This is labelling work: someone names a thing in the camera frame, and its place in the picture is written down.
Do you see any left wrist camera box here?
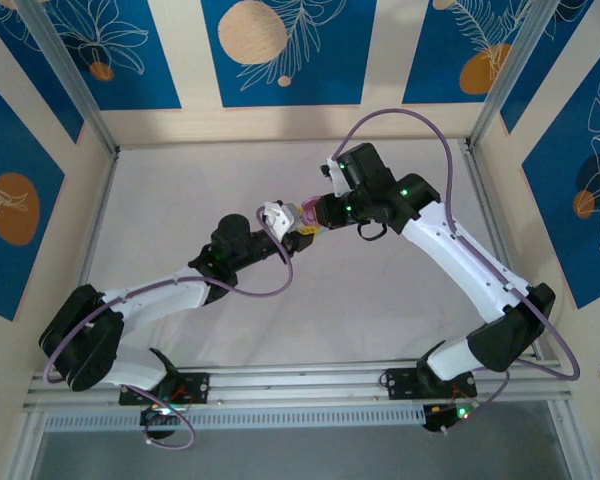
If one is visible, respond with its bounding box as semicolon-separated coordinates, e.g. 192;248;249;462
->
278;202;305;232

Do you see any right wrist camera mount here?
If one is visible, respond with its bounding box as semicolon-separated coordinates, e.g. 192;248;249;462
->
320;157;352;197

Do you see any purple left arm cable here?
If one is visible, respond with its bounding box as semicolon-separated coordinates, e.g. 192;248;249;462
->
44;208;296;450

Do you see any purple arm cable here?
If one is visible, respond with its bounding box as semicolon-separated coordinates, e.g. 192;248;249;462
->
333;107;581;416
44;208;296;450

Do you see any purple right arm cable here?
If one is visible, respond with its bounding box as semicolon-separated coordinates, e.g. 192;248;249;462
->
333;107;581;416

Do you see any aluminium table side rail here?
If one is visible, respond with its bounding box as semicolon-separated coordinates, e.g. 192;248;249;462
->
458;139;546;361
77;149;120;321

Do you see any long aluminium base rail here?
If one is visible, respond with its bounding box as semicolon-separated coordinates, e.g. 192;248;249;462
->
22;357;566;412

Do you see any grey slotted cable duct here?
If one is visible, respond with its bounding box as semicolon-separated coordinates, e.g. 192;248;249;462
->
42;402;427;434

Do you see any aluminium frame post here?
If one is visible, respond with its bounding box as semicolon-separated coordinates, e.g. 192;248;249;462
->
17;0;120;157
467;0;555;150

